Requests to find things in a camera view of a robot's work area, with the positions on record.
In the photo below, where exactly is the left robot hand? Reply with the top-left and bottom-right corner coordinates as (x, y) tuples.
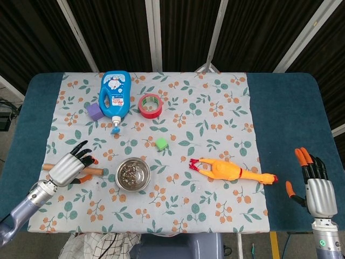
(48, 140), (99, 188)

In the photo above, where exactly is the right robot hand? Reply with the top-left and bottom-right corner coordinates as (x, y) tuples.
(285, 147), (338, 217)

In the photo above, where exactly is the wooden stick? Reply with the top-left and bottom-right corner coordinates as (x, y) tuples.
(43, 163), (105, 176)

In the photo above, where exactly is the metal bowl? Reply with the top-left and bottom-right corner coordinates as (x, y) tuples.
(116, 157), (152, 192)

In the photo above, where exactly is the purple foam cube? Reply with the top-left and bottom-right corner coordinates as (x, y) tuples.
(86, 103), (104, 120)

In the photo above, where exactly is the blue table cover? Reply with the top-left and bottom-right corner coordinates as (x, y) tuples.
(0, 72), (345, 234)

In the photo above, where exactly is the checkered cloth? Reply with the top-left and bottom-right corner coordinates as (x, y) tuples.
(58, 232), (142, 259)

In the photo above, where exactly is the blue detergent bottle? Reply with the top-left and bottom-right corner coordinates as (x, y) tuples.
(99, 70), (132, 135)

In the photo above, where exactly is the yellow rubber chicken toy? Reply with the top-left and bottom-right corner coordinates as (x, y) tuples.
(189, 158), (279, 186)

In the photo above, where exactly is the green foam cube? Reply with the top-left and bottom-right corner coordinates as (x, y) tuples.
(155, 137), (169, 151)

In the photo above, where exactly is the red tape roll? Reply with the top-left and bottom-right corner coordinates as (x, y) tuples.
(138, 93), (164, 119)

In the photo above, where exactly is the floral tablecloth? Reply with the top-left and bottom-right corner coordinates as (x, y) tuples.
(26, 71), (271, 235)

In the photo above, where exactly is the grey plastic stool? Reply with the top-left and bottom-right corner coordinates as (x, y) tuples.
(129, 233), (225, 259)

